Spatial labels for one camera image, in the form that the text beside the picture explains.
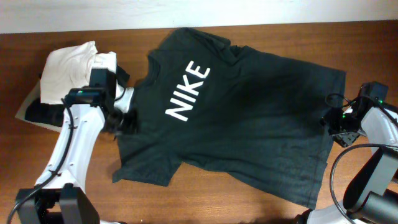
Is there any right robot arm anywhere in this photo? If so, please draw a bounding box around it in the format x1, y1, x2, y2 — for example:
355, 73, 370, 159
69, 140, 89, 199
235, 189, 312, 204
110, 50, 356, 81
294, 82, 397, 224

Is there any folded black garment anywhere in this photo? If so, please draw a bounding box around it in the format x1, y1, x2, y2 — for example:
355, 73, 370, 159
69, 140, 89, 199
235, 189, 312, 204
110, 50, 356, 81
25, 65, 130, 127

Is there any dark green Nike t-shirt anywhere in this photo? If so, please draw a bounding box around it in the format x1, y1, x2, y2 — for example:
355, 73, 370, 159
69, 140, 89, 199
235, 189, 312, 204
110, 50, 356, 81
113, 28, 346, 209

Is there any folded white t-shirt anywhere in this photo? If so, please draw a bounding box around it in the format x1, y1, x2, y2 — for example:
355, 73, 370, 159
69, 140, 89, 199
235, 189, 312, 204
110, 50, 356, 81
40, 41, 117, 105

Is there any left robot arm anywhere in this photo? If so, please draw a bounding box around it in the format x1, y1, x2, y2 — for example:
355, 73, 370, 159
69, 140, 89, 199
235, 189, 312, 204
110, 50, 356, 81
7, 67, 134, 224

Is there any folded beige garment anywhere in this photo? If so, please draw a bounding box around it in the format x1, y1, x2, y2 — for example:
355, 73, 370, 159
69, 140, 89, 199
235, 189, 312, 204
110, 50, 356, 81
15, 81, 61, 133

